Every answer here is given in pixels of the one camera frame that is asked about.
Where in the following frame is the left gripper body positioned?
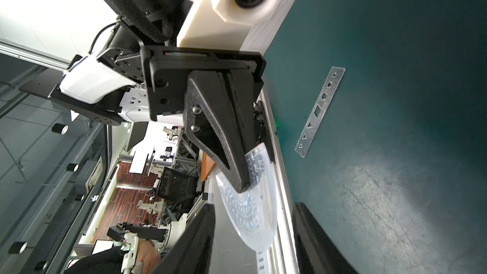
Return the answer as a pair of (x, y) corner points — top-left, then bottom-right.
(140, 45), (266, 122)

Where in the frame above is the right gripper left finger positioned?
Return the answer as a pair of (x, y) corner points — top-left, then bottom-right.
(152, 204), (216, 273)

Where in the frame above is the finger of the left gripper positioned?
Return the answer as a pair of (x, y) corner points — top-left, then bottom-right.
(183, 71), (256, 193)

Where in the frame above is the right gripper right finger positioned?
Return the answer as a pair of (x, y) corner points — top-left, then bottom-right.
(292, 202), (357, 274)

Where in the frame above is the clear protractor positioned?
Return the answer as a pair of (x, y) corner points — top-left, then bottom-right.
(216, 143), (278, 252)

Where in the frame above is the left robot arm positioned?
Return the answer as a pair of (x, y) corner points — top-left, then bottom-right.
(20, 0), (273, 193)

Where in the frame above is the green table mat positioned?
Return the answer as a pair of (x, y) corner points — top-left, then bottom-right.
(265, 0), (486, 273)

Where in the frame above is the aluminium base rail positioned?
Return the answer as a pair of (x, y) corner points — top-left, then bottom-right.
(259, 88), (299, 273)

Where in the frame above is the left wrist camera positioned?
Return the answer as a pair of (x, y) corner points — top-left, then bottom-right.
(176, 0), (295, 54)

